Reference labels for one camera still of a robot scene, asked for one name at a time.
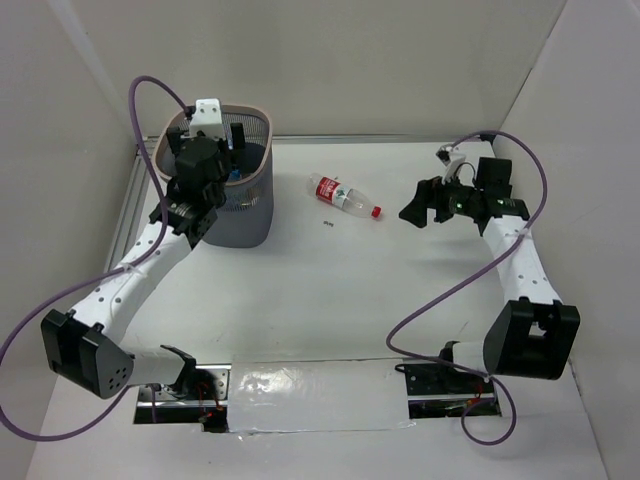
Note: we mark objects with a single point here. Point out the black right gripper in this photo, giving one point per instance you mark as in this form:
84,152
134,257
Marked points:
427,192

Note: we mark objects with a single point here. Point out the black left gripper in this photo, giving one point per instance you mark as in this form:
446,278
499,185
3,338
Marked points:
236,135

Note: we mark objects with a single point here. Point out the crushed bottle blue label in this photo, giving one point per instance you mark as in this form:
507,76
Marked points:
235,174

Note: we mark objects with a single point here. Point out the clear bottle red label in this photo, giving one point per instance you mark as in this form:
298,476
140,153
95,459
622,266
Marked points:
341,196

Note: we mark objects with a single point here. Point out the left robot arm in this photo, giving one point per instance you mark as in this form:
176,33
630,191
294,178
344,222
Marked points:
83,344

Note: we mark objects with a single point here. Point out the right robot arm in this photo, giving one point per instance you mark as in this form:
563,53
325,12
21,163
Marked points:
533,334

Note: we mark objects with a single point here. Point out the grey mesh waste bin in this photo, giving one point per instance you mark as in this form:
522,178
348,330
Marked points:
241,215

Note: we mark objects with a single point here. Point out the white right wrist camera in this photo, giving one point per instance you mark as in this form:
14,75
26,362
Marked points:
452,161

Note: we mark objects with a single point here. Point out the aluminium frame rail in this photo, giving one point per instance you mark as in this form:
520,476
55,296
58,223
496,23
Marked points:
125,210

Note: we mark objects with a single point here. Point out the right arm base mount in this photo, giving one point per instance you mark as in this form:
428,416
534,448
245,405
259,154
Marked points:
435,391

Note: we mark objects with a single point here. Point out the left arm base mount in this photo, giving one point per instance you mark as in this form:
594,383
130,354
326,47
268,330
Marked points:
204,404

